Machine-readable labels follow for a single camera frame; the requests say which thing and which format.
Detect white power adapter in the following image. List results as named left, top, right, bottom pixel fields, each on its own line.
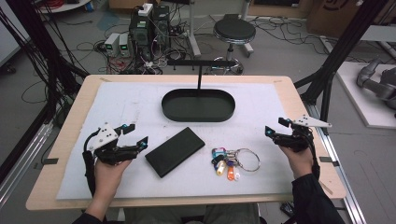
left=137, top=2, right=154, bottom=18

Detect slim black computer tower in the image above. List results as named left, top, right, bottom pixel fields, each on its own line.
left=151, top=4, right=172, bottom=51

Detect person's left hand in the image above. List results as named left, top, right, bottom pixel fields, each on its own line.
left=92, top=157, right=134, bottom=201

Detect black round stool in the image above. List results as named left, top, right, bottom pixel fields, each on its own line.
left=205, top=13, right=257, bottom=76

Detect black frame post with cables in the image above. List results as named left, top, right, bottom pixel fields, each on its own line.
left=0, top=0, right=90, bottom=104

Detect right hand-held gripper cable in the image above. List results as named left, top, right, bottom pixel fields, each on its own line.
left=306, top=132, right=321, bottom=181

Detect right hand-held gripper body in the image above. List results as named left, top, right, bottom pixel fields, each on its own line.
left=273, top=114, right=332, bottom=153

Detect large black computer tower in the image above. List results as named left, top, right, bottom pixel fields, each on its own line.
left=128, top=6, right=154, bottom=61

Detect white desk leg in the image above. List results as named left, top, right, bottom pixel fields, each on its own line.
left=186, top=0, right=203, bottom=59

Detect white floor board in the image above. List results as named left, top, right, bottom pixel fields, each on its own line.
left=335, top=61, right=396, bottom=131

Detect key ring with coloured tags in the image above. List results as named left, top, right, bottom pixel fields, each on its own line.
left=211, top=147, right=262, bottom=182

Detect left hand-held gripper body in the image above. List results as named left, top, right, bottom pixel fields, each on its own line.
left=83, top=122, right=141, bottom=166

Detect cardboard box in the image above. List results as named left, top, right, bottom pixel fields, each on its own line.
left=306, top=0, right=396, bottom=39

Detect person's right hand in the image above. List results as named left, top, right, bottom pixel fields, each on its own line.
left=277, top=144, right=316, bottom=180

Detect black tray with hanger bar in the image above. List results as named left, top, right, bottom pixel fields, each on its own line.
left=161, top=59, right=238, bottom=123

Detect person's legs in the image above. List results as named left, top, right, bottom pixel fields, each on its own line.
left=123, top=203, right=262, bottom=224

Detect black rectangular box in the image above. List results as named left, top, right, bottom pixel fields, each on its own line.
left=144, top=126, right=206, bottom=179

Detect grey power supply unit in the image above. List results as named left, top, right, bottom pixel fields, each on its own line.
left=104, top=32, right=121, bottom=58
left=118, top=32, right=132, bottom=58

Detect hand-held gripper cable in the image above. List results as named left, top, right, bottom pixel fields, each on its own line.
left=306, top=132, right=321, bottom=181
left=81, top=129, right=97, bottom=198

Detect left hand-held gripper cable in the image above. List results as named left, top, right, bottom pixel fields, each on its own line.
left=81, top=129, right=97, bottom=198

